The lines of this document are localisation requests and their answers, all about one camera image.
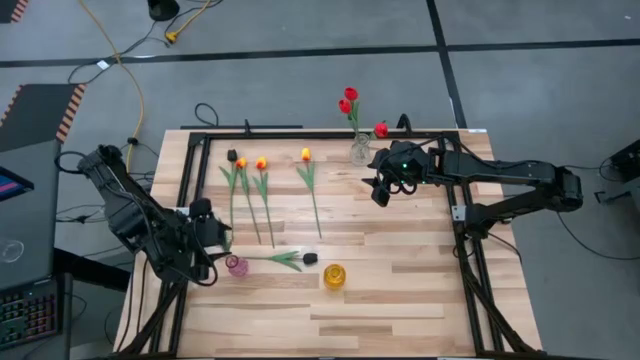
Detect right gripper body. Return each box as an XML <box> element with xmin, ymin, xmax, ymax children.
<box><xmin>370</xmin><ymin>142</ymin><xmax>401</xmax><ymax>209</ymax></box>

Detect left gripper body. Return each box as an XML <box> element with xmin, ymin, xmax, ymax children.
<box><xmin>177</xmin><ymin>197</ymin><xmax>221</xmax><ymax>282</ymax></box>

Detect purple glass vase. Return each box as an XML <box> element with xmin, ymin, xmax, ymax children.
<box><xmin>224</xmin><ymin>254</ymin><xmax>250</xmax><ymax>279</ymax></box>

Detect yellow glass vase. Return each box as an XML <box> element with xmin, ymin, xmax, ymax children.
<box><xmin>322</xmin><ymin>263</ymin><xmax>347</xmax><ymax>292</ymax></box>

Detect clear glass vase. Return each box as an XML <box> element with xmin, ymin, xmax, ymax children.
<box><xmin>348</xmin><ymin>132</ymin><xmax>373</xmax><ymax>168</ymax></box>

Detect black side desk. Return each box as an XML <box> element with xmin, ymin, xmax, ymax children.
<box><xmin>0</xmin><ymin>139</ymin><xmax>132</xmax><ymax>360</ymax></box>

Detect grey laptop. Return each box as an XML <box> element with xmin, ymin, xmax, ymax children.
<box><xmin>0</xmin><ymin>139</ymin><xmax>62</xmax><ymax>292</ymax></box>

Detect black backlit keyboard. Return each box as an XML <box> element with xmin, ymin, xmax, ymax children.
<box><xmin>0</xmin><ymin>279</ymin><xmax>64</xmax><ymax>351</ymax></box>

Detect dark tablet screen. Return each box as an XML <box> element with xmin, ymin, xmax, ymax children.
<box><xmin>0</xmin><ymin>165</ymin><xmax>35</xmax><ymax>203</ymax></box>

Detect black mat orange stripes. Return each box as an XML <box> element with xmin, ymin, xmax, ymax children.
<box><xmin>0</xmin><ymin>83</ymin><xmax>87</xmax><ymax>154</ymax></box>
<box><xmin>0</xmin><ymin>0</ymin><xmax>30</xmax><ymax>25</ymax></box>

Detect black round stand base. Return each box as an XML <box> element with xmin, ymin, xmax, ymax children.
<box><xmin>146</xmin><ymin>0</ymin><xmax>181</xmax><ymax>22</ymax></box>

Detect black box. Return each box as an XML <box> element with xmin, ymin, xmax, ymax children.
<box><xmin>608</xmin><ymin>138</ymin><xmax>640</xmax><ymax>182</ymax></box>

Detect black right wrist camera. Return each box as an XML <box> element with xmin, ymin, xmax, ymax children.
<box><xmin>394</xmin><ymin>141</ymin><xmax>432</xmax><ymax>176</ymax></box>

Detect black aluminium table frame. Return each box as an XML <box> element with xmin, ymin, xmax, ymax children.
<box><xmin>117</xmin><ymin>115</ymin><xmax>544</xmax><ymax>360</ymax></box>

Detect yellow power cord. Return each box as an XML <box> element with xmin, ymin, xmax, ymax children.
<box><xmin>77</xmin><ymin>0</ymin><xmax>146</xmax><ymax>162</ymax></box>

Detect yellow cord with plug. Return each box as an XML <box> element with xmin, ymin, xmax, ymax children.
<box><xmin>164</xmin><ymin>0</ymin><xmax>214</xmax><ymax>45</ymax></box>

